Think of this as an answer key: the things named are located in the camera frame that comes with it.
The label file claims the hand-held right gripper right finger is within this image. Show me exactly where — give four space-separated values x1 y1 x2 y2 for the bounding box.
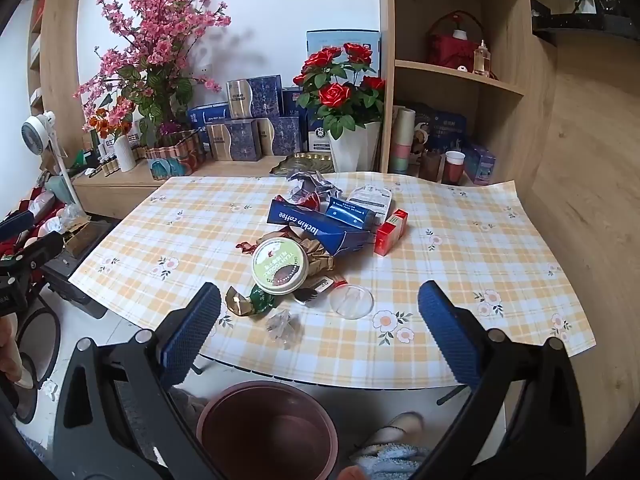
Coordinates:
417 280 586 480

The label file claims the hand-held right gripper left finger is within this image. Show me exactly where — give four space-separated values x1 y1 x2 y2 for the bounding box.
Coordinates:
52 282 223 480

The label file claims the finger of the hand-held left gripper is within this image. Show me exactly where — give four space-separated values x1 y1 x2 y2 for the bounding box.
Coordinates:
0 209 36 242
2 232 66 273

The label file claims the green gold candy wrapper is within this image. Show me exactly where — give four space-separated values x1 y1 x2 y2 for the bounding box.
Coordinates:
223 284 278 317

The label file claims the clear plastic wrapper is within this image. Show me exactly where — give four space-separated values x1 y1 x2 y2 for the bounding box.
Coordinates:
265 310 301 350

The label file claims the clear round plastic lid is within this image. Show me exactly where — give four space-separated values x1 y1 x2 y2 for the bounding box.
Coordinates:
329 284 375 320

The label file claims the green lid round cup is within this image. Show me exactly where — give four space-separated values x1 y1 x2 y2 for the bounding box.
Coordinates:
251 237 312 295

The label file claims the small red box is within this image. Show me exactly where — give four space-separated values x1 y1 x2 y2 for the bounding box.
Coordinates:
375 208 408 257

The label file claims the brown plastic bin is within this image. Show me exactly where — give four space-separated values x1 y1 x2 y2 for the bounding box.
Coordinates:
196 381 338 480

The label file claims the red tube packet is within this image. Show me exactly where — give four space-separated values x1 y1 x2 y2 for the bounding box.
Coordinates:
316 275 349 295

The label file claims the small blue printed box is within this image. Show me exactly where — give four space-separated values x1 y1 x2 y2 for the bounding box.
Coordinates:
326 197 377 231

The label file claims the white printed pouch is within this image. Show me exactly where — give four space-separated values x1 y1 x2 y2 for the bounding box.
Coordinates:
346 182 395 226

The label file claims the blue paper coffee bag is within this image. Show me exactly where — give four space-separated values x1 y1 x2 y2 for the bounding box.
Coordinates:
266 196 373 257

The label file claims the silver foil wrapper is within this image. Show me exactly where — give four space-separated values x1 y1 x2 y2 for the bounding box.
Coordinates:
285 170 343 211

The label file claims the person's left hand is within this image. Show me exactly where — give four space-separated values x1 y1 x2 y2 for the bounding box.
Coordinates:
0 317 33 390

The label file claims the red patterned cloth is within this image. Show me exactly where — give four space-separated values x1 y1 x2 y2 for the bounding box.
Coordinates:
0 185 68 261

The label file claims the black floor case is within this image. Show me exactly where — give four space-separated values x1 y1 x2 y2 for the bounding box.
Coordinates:
42 220 108 318

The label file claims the plaid floral tablecloth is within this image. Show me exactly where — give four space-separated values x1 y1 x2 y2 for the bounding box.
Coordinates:
67 171 598 391

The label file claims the wooden sideboard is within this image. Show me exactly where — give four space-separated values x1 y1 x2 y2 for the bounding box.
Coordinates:
75 155 281 221

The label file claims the small white fan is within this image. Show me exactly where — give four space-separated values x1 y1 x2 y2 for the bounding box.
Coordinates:
21 111 86 211

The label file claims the row of small bottles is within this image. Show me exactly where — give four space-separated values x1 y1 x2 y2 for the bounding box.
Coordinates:
92 152 119 177

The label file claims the beige slipper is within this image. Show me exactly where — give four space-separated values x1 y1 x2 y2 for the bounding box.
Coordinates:
350 411 425 461

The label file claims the white vase with orange flowers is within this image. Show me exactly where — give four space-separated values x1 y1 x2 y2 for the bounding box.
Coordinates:
82 97 138 172

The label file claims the person's right leg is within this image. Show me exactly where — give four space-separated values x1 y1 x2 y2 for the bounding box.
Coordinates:
350 442 436 480

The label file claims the patterned flower planter box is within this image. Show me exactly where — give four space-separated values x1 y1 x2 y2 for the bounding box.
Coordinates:
145 132 202 181

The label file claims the red paper cup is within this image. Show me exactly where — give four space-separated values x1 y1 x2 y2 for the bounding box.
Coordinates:
442 150 467 186

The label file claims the brown cup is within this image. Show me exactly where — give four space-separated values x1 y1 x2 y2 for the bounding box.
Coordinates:
419 152 443 181

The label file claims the small purple blue box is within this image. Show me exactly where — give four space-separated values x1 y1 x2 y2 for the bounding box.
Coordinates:
465 142 497 186

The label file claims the stack of pastel paper cups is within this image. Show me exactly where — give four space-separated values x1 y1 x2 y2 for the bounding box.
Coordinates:
389 107 416 176

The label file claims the gold scalloped tray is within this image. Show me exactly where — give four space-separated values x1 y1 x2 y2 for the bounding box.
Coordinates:
270 152 333 176

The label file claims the blue picture box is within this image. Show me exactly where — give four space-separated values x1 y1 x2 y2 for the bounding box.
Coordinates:
415 105 468 153

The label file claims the red rose plant white pot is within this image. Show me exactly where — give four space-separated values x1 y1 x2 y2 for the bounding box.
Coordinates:
292 42 386 173

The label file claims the flat blue box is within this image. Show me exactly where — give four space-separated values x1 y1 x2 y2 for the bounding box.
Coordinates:
189 102 231 136

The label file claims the pink blossom flower arrangement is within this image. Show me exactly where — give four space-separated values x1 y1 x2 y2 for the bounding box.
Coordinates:
74 0 232 148

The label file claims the blue white label box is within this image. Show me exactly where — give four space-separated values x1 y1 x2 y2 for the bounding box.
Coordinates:
306 110 333 153

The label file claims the dark blue box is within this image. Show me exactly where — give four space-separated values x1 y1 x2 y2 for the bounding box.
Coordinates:
282 87 308 133

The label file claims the wooden bookshelf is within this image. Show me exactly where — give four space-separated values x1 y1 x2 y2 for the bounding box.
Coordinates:
377 0 558 186

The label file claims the glass perfume bottle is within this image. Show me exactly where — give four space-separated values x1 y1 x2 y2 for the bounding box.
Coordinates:
474 40 491 77

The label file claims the large light blue box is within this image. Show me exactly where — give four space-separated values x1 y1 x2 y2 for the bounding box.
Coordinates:
306 30 381 91

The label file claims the black low cabinet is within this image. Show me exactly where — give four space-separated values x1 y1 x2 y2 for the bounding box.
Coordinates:
530 7 640 46

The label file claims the black folding table frame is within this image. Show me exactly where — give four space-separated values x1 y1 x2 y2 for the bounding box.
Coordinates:
190 352 468 406

